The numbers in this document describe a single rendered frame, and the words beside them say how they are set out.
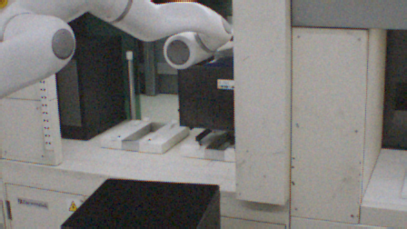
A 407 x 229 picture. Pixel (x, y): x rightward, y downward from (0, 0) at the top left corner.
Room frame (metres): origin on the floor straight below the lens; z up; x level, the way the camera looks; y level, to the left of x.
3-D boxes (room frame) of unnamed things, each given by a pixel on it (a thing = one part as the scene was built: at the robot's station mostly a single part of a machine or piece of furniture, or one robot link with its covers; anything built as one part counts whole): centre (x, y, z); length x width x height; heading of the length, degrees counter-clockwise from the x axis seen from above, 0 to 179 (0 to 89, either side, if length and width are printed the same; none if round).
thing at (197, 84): (1.74, -0.06, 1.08); 0.24 x 0.20 x 0.32; 67
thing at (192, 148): (1.74, -0.06, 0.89); 0.22 x 0.21 x 0.04; 158
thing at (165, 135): (1.84, 0.19, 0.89); 0.22 x 0.21 x 0.04; 158
